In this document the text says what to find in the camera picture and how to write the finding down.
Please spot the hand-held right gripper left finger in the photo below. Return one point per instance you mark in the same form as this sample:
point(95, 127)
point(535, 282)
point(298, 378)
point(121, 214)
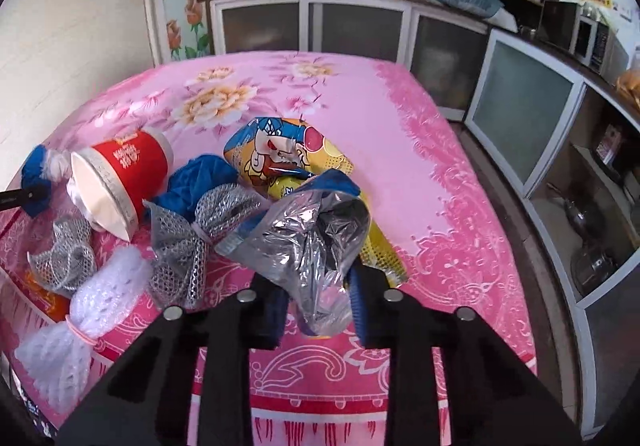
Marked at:
point(274, 326)

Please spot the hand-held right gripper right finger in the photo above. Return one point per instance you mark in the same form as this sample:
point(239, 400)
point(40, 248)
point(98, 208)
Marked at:
point(358, 313)

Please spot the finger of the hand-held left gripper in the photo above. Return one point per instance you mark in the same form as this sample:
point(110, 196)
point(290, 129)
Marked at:
point(22, 197)

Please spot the blue and white foam net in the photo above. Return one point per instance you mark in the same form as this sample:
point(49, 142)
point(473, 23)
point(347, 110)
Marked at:
point(35, 166)

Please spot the silver foil snack bag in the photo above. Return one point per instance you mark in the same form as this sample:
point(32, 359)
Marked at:
point(300, 236)

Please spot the red paper noodle cup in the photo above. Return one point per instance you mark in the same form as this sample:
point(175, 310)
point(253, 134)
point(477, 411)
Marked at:
point(135, 161)

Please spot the white foam mesh net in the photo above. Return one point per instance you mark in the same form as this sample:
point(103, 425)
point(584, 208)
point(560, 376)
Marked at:
point(100, 291)

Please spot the small grey foam mesh net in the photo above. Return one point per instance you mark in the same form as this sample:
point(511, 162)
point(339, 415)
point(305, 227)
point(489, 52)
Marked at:
point(60, 256)

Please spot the orange wrapper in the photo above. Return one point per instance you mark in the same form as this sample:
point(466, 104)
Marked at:
point(50, 308)

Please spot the large grey foam mesh net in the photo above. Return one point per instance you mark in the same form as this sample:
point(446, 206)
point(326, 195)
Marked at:
point(175, 251)

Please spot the blue mesh scrubber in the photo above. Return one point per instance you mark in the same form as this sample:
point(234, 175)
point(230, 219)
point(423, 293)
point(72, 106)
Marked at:
point(200, 176)

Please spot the yellow cartoon snack bag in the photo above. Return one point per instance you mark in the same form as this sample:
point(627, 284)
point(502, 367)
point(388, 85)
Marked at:
point(270, 146)

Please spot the pink floral bedsheet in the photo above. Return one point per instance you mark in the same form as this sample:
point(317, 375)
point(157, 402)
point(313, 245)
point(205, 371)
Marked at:
point(350, 101)

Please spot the glass pot lid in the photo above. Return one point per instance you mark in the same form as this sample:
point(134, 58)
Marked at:
point(595, 268)

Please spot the steel cooking pot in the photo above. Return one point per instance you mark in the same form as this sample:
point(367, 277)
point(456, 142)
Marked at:
point(580, 216)

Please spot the white open-shelf cabinet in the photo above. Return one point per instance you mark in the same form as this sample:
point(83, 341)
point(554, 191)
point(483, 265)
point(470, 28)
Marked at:
point(520, 116)

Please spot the white glass-door cabinet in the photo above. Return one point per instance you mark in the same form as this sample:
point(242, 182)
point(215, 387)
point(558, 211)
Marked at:
point(350, 31)

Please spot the small printed box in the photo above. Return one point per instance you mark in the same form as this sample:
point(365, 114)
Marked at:
point(607, 144)

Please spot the black countertop appliance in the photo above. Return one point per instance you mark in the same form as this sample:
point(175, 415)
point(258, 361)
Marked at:
point(555, 21)

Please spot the orange bread bag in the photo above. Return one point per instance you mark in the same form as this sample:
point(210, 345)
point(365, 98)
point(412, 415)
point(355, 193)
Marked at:
point(629, 86)

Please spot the silver microwave oven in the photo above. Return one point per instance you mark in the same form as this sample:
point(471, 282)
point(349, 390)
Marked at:
point(595, 39)

